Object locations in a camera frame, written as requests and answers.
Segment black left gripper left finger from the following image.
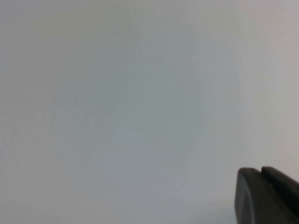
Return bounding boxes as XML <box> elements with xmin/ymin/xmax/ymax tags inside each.
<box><xmin>234</xmin><ymin>168</ymin><xmax>299</xmax><ymax>224</ymax></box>

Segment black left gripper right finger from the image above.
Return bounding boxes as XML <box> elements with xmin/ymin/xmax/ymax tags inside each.
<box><xmin>261</xmin><ymin>166</ymin><xmax>299</xmax><ymax>205</ymax></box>

